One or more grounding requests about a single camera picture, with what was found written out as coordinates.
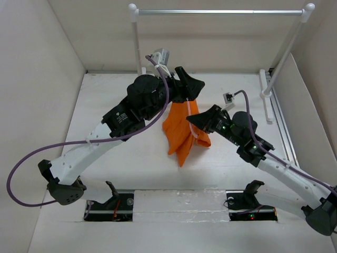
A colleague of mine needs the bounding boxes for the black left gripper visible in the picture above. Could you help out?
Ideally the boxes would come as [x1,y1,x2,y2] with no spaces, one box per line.
[143,67,204,122]

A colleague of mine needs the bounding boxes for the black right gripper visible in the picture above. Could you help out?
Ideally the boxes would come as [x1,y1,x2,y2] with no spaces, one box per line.
[186,103,242,146]

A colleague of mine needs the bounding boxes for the orange trousers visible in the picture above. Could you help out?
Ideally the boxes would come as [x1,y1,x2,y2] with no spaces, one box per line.
[162,100,211,167]

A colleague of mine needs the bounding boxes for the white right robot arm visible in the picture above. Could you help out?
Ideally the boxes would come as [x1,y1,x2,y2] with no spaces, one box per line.
[186,105,336,236]

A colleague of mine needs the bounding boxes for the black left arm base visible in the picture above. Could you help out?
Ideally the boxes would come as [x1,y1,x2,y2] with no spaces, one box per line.
[83,181,134,222]

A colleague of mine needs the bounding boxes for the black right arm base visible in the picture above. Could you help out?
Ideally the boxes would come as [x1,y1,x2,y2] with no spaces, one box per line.
[223,180,278,221]

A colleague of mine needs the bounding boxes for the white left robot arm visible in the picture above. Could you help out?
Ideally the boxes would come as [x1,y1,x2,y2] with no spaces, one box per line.
[38,66,205,209]

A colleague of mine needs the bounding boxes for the white foam block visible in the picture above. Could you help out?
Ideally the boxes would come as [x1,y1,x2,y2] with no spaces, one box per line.
[133,189,229,223]

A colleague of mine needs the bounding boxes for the white clothes rack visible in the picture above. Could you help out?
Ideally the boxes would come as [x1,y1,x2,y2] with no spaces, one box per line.
[128,3,315,124]

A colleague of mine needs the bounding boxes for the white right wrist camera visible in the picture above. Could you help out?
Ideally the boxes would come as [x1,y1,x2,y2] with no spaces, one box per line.
[223,92,235,111]

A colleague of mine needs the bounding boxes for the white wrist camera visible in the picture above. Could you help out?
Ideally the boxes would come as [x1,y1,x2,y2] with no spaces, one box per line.
[223,92,235,111]
[151,48,170,65]

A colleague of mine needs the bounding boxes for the aluminium side rail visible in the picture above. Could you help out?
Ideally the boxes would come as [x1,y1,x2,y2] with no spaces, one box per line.
[265,69,298,164]

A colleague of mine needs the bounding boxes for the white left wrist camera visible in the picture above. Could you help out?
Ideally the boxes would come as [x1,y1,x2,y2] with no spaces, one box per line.
[151,48,170,65]

